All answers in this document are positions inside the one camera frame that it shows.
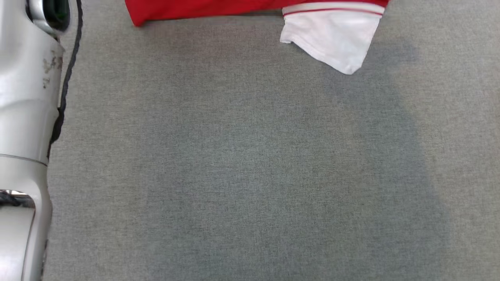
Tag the red Bulls basketball jersey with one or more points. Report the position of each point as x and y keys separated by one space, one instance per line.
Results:
x=195 y=9

